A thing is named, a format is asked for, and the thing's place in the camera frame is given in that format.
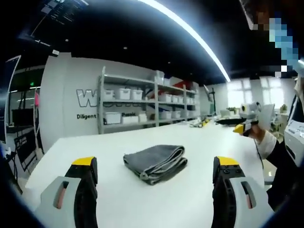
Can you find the grey towel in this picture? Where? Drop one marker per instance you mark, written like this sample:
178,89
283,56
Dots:
156,161

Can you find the black flat tray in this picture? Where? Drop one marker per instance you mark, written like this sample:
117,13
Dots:
226,121

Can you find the person's right hand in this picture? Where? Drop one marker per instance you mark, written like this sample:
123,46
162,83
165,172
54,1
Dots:
257,133

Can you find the small green plant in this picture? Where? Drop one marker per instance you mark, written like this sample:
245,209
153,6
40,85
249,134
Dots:
283,108
231,110

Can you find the bright window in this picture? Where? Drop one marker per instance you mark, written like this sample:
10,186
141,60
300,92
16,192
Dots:
239,93
272,92

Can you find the person in dark sleeve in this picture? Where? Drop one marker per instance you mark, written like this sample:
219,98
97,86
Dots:
287,185

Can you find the black tripod stand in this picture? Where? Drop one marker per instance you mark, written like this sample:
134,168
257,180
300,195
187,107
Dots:
213,102

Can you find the yellow tools on table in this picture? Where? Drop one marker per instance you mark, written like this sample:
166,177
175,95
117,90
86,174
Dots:
202,123

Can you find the white chest-worn device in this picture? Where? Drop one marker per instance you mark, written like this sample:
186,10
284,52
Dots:
294,140

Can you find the long ceiling light strip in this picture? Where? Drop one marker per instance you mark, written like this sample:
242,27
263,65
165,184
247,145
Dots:
202,44

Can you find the grey metal shelf unit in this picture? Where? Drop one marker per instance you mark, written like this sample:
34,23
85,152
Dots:
155,102

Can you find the person's head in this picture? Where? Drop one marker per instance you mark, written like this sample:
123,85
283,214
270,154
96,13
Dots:
249,10

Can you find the pink hanging item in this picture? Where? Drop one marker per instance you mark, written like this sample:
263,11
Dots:
37,99

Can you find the white framed display board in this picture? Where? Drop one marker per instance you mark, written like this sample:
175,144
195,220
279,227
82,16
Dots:
12,95

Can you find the group of white storage boxes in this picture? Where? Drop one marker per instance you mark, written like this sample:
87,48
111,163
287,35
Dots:
124,94

